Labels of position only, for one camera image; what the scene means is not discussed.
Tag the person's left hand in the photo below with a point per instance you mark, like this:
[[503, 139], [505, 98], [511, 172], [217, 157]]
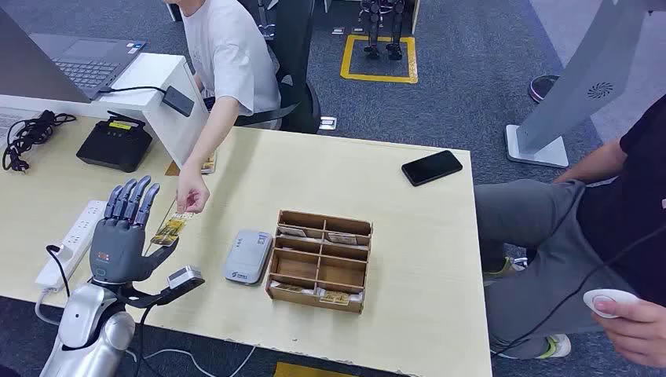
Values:
[[640, 333], [192, 190]]

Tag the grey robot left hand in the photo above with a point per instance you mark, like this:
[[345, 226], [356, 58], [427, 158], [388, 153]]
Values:
[[117, 249]]

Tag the white oval remote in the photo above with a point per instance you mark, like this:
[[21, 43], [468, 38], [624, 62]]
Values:
[[616, 296]]

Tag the yellow patterned ID card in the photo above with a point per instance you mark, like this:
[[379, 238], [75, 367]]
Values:
[[169, 231]]

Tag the grey card reader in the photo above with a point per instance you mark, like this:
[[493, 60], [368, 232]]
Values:
[[248, 257]]

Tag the patterned key card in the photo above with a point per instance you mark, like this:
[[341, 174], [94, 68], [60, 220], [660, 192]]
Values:
[[289, 287], [292, 231], [342, 239], [334, 297]]

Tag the person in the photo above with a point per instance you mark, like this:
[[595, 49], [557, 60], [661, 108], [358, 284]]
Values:
[[229, 52], [541, 229]]

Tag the brown cardboard piece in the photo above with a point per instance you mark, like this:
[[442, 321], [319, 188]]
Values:
[[171, 170]]

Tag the stack of patterned cards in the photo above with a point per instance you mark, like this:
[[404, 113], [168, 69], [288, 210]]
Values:
[[209, 165]]

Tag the white power strip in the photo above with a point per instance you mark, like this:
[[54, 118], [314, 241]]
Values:
[[75, 242]]

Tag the green white shoe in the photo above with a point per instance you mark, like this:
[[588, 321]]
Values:
[[559, 346], [502, 269]]

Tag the black desktop device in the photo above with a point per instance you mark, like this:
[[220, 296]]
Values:
[[114, 148]]

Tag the white desk riser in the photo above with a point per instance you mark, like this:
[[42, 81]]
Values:
[[151, 73]]

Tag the metal floor plate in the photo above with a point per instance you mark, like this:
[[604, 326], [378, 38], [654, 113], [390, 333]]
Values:
[[328, 123]]

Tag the brown wooden compartment box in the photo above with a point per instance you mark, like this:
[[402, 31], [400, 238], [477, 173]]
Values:
[[296, 299]]

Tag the pale flat keyboard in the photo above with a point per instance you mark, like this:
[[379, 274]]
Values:
[[13, 122]]

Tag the black office chair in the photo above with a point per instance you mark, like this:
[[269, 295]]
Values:
[[296, 52]]

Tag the black box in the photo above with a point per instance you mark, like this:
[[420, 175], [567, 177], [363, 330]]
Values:
[[175, 10]]

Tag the grey laptop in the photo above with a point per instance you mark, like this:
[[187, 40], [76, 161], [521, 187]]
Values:
[[31, 73]]

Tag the yellow floor tape square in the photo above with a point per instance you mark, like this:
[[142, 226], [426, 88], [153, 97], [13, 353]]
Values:
[[346, 62]]

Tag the yellow floor sticker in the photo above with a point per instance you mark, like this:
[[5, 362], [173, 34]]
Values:
[[302, 371]]

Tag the black smartphone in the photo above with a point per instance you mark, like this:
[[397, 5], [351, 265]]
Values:
[[432, 167]]

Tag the black humanoid robot legs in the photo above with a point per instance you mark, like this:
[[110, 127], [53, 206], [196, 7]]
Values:
[[373, 26]]

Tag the grey kiosk stand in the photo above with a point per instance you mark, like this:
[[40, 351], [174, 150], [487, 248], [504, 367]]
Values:
[[588, 78]]

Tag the round black base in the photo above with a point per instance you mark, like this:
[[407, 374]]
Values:
[[541, 87]]

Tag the white cabinet panel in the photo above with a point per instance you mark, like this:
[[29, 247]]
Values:
[[415, 15]]

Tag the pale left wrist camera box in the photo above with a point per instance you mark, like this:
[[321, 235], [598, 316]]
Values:
[[183, 277]]

